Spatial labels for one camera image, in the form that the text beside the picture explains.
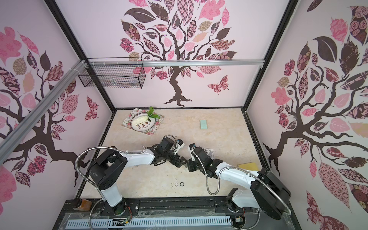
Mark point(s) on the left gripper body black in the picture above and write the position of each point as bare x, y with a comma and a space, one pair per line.
167, 155

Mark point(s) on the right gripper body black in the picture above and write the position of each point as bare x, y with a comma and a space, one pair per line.
196, 162

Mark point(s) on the black wire basket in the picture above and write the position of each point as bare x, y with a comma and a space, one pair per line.
114, 74

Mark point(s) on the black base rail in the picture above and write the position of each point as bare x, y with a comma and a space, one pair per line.
219, 204

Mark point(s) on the floral round plate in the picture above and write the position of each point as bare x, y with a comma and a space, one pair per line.
142, 123

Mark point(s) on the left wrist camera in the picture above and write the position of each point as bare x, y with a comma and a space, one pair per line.
180, 143

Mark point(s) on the aluminium rail left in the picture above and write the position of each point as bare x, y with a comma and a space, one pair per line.
13, 140

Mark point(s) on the left amber spice jar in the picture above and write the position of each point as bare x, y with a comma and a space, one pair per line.
81, 204

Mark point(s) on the green leaf sprig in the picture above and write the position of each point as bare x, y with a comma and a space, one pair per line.
151, 113

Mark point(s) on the white cable duct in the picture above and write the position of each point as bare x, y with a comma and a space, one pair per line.
121, 223

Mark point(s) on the white gift box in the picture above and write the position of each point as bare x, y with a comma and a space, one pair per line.
210, 152

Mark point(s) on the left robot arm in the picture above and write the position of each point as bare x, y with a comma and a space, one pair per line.
107, 168

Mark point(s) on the yellow sponge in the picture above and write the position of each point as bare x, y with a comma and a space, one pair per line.
249, 166

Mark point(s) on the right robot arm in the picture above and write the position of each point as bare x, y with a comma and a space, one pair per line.
260, 189

